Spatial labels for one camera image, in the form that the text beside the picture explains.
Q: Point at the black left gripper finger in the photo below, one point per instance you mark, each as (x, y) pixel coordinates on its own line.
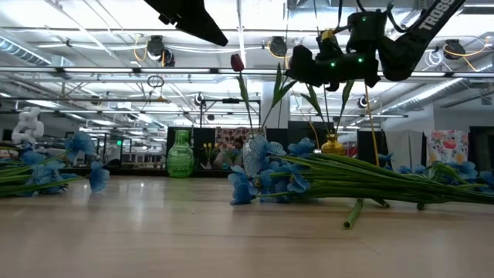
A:
(200, 23)

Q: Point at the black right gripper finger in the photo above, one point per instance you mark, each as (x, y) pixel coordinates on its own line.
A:
(305, 65)

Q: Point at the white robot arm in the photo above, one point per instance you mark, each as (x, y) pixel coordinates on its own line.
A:
(28, 127)

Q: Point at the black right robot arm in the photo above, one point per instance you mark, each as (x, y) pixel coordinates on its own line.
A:
(417, 42)

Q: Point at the yellow glass vase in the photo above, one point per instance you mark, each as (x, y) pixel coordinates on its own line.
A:
(332, 147)

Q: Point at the clear textured glass vase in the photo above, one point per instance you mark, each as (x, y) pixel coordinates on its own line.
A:
(252, 154)

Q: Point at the green glass vase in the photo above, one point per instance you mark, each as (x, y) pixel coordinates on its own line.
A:
(180, 158)

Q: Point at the small vase with yellow flowers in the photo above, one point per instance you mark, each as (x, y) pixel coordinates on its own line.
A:
(208, 165)

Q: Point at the black partition panel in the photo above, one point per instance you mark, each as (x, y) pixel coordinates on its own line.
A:
(364, 146)
(202, 135)
(305, 131)

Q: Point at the red equipment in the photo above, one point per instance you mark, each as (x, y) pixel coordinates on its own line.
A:
(349, 150)

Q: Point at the dark dotted patterned cloth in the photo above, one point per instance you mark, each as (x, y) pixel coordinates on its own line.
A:
(227, 135)

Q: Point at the person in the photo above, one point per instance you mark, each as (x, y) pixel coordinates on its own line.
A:
(227, 158)

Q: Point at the colourful floral cloth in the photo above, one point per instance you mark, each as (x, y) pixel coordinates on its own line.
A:
(447, 144)

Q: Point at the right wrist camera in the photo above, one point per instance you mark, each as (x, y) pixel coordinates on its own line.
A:
(328, 44)

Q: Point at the overhead frame light bar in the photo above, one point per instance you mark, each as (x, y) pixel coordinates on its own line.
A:
(116, 70)

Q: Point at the black metal stand frame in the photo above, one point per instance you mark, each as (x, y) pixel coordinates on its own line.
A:
(231, 100)

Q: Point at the black aluminium table frame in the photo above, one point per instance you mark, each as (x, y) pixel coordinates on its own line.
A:
(135, 172)

